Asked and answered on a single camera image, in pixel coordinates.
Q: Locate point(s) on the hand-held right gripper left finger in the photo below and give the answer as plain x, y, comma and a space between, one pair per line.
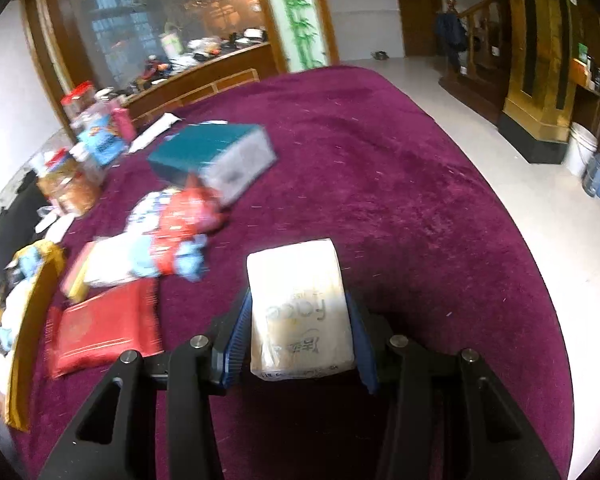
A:
232, 345

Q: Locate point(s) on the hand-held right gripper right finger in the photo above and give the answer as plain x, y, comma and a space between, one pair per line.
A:
365, 355

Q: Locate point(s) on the white soft tissue pack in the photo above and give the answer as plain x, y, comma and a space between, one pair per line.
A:
300, 310

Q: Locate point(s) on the yellow cardboard box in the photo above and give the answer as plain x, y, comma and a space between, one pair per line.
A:
32, 320

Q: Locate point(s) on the blue knitted cloth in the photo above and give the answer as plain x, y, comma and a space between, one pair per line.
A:
27, 262

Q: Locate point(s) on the red gold print bag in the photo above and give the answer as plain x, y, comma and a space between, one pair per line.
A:
105, 327

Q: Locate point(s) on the red snack packet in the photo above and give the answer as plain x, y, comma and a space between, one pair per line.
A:
190, 210

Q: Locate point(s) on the white pillow-shaped tissue pack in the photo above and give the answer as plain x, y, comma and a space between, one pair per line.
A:
112, 262

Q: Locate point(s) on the blue white patterned packet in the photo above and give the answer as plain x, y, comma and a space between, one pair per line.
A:
147, 215

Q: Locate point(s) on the small rainbow sponge strip pack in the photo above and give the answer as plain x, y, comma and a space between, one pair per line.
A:
77, 275

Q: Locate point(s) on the purple velvet tablecloth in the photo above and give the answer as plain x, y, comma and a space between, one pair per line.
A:
380, 185

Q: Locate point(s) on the teal cardboard box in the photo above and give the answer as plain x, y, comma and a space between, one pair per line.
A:
215, 157

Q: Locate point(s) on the white paper packet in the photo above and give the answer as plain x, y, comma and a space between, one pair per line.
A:
152, 132

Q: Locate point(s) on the blue label clear jar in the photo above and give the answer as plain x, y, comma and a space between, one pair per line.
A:
102, 142

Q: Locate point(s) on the red lid clear jar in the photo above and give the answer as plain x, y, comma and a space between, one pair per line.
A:
77, 100

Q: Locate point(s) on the white plastic bucket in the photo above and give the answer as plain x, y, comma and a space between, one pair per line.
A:
580, 150

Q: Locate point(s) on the wooden glass cabinet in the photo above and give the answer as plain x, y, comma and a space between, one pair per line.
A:
180, 25

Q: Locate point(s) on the wooden stair railing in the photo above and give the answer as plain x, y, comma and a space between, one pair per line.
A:
485, 35

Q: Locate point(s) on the brown wooden door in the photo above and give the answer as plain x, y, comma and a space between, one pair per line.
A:
417, 7

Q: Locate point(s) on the bamboo print wall panel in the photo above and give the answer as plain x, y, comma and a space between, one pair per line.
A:
295, 15

